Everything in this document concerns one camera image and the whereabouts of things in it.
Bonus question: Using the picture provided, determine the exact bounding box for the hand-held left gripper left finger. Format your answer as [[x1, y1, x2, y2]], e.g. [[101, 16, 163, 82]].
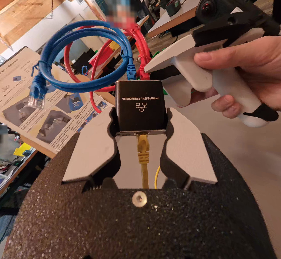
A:
[[62, 107, 121, 184]]

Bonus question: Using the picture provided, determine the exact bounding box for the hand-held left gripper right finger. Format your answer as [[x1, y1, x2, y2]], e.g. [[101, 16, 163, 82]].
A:
[[160, 108, 218, 190]]

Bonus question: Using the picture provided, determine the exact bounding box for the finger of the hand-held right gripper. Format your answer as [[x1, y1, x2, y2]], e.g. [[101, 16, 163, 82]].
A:
[[162, 75, 195, 108], [144, 35, 196, 73]]

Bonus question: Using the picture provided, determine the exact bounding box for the red cable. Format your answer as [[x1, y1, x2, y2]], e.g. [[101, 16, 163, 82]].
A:
[[64, 26, 152, 113]]

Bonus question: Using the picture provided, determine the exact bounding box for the black ethernet splitter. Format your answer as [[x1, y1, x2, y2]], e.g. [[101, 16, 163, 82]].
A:
[[115, 80, 166, 136]]

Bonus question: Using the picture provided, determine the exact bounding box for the yellow cable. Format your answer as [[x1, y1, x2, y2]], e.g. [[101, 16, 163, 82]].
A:
[[137, 132, 162, 189]]

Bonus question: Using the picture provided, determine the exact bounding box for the blue ethernet cable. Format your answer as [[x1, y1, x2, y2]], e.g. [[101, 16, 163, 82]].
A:
[[28, 20, 136, 110]]

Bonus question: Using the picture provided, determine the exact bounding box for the person's right hand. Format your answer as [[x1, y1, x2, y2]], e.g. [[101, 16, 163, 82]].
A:
[[191, 35, 281, 119]]

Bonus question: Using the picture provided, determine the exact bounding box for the grey table with wooden edge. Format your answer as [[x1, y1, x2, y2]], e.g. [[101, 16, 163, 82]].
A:
[[0, 149, 38, 194], [147, 0, 275, 38]]

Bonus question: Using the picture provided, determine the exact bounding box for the black cup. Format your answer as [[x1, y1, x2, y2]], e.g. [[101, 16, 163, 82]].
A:
[[166, 0, 182, 17]]

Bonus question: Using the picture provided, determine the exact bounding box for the instruction sheet on stand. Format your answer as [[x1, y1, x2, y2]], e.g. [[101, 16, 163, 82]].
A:
[[0, 46, 117, 159]]

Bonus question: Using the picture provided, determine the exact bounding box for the red plastic bin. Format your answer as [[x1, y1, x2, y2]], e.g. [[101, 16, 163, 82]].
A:
[[89, 40, 117, 66]]

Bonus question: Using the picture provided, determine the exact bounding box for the yellow plastic bin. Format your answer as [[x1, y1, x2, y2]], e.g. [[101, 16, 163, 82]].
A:
[[14, 143, 33, 157]]

